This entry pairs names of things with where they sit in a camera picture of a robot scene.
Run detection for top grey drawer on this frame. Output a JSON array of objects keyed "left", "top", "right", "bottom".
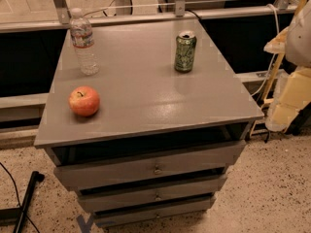
[{"left": 54, "top": 140, "right": 246, "bottom": 190}]

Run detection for black floor cable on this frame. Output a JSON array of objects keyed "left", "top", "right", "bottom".
[{"left": 0, "top": 161, "right": 42, "bottom": 233}]

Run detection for red apple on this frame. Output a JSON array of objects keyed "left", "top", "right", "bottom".
[{"left": 68, "top": 86, "right": 100, "bottom": 117}]

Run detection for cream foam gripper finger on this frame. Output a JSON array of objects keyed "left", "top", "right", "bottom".
[{"left": 265, "top": 67, "right": 311, "bottom": 132}]

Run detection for wooden yellow frame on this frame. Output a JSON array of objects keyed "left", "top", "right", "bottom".
[{"left": 257, "top": 0, "right": 311, "bottom": 134}]

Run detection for white cable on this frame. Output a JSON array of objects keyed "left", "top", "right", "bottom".
[{"left": 251, "top": 3, "right": 281, "bottom": 98}]

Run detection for middle grey drawer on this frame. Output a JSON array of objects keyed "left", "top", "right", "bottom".
[{"left": 78, "top": 171, "right": 226, "bottom": 213}]

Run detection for black metal stand leg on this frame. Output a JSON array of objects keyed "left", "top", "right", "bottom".
[{"left": 0, "top": 171, "right": 45, "bottom": 233}]

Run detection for clear plastic water bottle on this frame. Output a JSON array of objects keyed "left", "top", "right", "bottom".
[{"left": 70, "top": 8, "right": 99, "bottom": 76}]

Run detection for green soda can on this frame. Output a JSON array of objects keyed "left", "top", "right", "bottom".
[{"left": 174, "top": 30, "right": 196, "bottom": 73}]

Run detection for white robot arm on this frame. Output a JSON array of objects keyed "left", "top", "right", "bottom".
[{"left": 263, "top": 4, "right": 311, "bottom": 132}]

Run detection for grey drawer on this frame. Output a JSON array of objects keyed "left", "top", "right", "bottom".
[
  {"left": 54, "top": 140, "right": 246, "bottom": 190},
  {"left": 78, "top": 171, "right": 226, "bottom": 213},
  {"left": 94, "top": 194, "right": 215, "bottom": 228}
]

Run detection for grey drawer cabinet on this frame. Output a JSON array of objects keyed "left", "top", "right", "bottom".
[{"left": 35, "top": 19, "right": 262, "bottom": 218}]

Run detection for grey metal railing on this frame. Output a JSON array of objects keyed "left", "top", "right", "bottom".
[{"left": 0, "top": 0, "right": 299, "bottom": 33}]

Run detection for bottom grey drawer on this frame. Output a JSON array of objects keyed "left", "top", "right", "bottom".
[{"left": 94, "top": 194, "right": 215, "bottom": 228}]

